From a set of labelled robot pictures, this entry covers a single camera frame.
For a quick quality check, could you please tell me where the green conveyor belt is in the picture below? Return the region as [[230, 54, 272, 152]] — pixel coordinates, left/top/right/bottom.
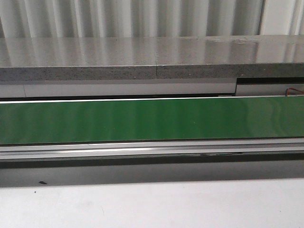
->
[[0, 96, 304, 145]]

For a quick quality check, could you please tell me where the grey stone counter slab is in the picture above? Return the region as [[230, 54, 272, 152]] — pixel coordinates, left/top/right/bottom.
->
[[0, 35, 304, 82]]

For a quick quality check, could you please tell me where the white corrugated curtain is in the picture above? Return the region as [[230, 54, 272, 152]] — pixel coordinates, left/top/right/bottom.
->
[[0, 0, 304, 38]]

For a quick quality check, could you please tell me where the white conveyor rear rail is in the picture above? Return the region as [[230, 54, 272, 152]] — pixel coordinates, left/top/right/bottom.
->
[[0, 95, 304, 104]]

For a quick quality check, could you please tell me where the red wire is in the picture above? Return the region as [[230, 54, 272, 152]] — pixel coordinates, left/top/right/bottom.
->
[[285, 87, 304, 96]]

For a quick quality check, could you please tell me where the aluminium conveyor front rail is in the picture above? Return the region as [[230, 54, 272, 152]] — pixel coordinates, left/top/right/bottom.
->
[[0, 138, 304, 162]]

